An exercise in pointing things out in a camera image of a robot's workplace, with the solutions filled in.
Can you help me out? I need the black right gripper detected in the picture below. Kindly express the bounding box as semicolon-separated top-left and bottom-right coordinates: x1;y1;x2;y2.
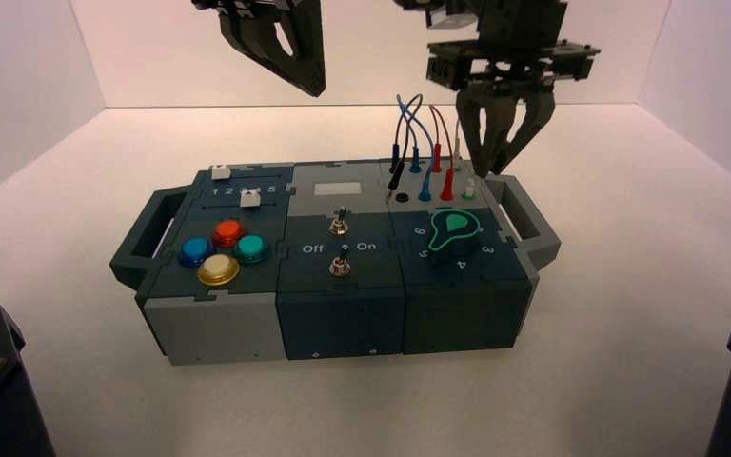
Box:
426;0;602;178

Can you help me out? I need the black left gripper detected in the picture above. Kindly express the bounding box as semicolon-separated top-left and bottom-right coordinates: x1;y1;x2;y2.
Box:
191;0;328;98

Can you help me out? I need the white jumper wire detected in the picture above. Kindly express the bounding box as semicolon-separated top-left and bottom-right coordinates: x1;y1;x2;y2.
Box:
452;119;477;202

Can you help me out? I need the green-rimmed rotary knob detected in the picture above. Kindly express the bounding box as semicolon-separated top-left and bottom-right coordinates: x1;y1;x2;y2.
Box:
426;209;484;261

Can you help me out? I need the red push button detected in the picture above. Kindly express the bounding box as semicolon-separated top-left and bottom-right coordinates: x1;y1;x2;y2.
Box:
211;219;247;248

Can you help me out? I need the teal push button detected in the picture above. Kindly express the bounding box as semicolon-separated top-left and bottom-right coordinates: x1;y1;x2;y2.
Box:
232;234;273;267

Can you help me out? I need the blue push button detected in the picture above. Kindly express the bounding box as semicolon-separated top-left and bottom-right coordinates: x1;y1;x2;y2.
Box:
177;236;218;268

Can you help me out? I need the yellow push button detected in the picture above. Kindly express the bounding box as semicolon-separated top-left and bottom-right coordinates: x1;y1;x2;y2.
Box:
196;253;241;288

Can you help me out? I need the dark blue grey task box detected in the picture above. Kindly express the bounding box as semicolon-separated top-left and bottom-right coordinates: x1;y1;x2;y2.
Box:
109;160;563;368

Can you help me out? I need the red jumper wire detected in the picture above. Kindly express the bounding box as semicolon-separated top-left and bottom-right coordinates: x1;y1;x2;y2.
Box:
428;104;459;203

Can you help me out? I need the blue jumper wire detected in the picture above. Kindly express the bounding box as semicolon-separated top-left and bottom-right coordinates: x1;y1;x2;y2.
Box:
396;94;441;204

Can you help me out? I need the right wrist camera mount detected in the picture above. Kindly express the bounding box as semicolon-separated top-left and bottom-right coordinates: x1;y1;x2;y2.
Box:
397;0;481;30

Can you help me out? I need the black jumper wire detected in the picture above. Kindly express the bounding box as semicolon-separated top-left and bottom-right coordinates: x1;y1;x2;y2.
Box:
385;93;425;205

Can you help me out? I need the metal toggle switch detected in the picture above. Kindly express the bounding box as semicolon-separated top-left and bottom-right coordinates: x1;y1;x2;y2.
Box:
328;207;350;238
329;246;353;279

